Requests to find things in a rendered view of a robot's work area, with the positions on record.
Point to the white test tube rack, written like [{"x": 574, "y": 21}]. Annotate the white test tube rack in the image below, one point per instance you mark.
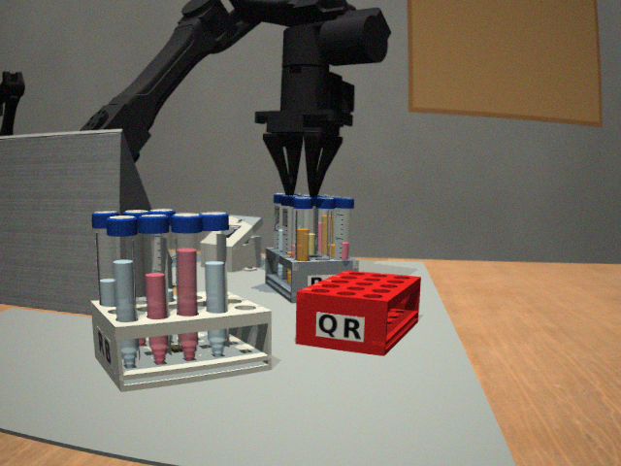
[{"x": 248, "y": 345}]

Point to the red test tube rack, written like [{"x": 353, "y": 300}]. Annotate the red test tube rack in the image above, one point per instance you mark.
[{"x": 325, "y": 319}]

